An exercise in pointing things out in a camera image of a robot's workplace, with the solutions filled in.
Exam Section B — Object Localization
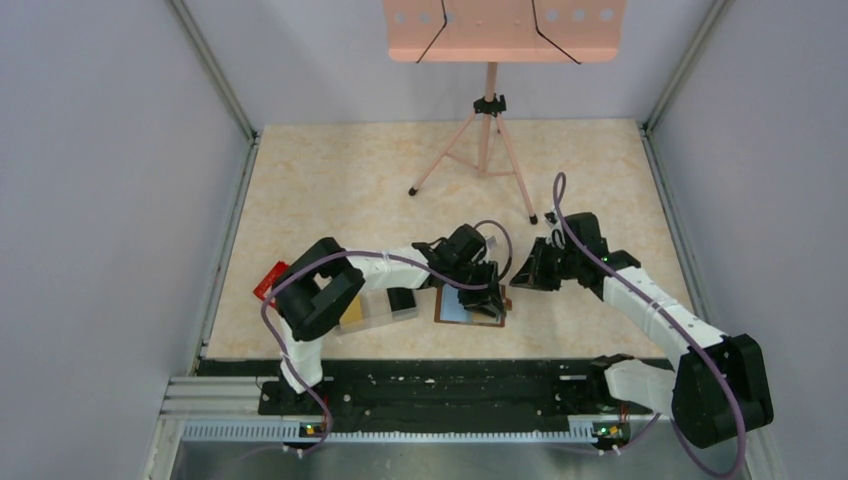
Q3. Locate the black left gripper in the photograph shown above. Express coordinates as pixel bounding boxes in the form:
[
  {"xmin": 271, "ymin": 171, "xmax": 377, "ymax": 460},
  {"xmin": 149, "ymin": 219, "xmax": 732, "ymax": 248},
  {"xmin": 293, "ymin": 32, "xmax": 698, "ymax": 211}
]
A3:
[{"xmin": 447, "ymin": 257, "xmax": 506, "ymax": 317}]

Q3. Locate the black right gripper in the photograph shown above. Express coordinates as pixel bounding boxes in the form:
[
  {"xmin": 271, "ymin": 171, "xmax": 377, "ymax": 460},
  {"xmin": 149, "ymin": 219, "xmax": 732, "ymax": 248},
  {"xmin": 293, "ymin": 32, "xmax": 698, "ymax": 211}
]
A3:
[{"xmin": 511, "ymin": 236, "xmax": 582, "ymax": 291}]

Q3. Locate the brown leather card holder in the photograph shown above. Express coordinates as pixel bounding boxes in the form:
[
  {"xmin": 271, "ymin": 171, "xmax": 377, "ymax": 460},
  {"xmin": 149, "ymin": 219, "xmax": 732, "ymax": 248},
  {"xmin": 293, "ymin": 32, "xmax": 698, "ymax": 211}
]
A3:
[{"xmin": 434, "ymin": 286, "xmax": 512, "ymax": 328}]

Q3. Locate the clear acrylic card box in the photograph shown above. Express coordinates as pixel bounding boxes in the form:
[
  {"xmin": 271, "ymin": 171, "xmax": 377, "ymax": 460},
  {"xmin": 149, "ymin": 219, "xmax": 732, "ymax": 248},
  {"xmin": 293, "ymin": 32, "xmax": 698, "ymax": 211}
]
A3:
[{"xmin": 335, "ymin": 289, "xmax": 419, "ymax": 335}]

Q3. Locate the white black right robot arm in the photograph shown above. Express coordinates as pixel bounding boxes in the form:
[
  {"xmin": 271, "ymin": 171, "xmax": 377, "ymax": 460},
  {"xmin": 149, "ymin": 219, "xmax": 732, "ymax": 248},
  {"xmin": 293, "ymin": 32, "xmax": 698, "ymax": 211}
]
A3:
[{"xmin": 510, "ymin": 212, "xmax": 774, "ymax": 448}]

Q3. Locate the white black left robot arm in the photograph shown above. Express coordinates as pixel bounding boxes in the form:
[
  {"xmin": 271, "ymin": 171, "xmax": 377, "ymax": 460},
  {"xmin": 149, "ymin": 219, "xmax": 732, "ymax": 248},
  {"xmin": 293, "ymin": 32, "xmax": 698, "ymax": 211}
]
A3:
[{"xmin": 260, "ymin": 224, "xmax": 506, "ymax": 414}]

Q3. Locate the black credit card stack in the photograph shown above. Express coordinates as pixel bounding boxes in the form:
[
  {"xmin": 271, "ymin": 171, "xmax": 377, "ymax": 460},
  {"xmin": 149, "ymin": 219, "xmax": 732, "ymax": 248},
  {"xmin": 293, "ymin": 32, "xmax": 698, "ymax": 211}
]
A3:
[{"xmin": 387, "ymin": 288, "xmax": 417, "ymax": 313}]

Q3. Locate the yellow credit card stack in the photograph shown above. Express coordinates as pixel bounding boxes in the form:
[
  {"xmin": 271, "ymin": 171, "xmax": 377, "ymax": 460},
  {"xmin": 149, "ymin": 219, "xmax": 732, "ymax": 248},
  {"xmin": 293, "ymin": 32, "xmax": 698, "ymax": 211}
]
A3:
[{"xmin": 339, "ymin": 295, "xmax": 364, "ymax": 328}]

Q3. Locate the red plastic block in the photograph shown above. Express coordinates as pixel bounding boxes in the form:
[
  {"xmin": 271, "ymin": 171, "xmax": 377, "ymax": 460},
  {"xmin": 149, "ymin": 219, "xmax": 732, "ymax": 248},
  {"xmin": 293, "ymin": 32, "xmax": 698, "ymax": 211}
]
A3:
[{"xmin": 252, "ymin": 261, "xmax": 289, "ymax": 301}]

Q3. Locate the pink tripod music stand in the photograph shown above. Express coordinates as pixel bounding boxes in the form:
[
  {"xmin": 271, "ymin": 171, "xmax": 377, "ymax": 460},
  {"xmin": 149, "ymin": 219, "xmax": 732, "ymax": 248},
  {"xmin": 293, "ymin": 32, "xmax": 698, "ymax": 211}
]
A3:
[{"xmin": 382, "ymin": 0, "xmax": 628, "ymax": 224}]

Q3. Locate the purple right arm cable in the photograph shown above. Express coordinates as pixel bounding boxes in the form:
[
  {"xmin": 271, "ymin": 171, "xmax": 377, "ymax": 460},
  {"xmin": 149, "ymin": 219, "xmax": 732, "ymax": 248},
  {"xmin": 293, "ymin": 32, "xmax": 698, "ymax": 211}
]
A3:
[{"xmin": 552, "ymin": 172, "xmax": 749, "ymax": 480}]

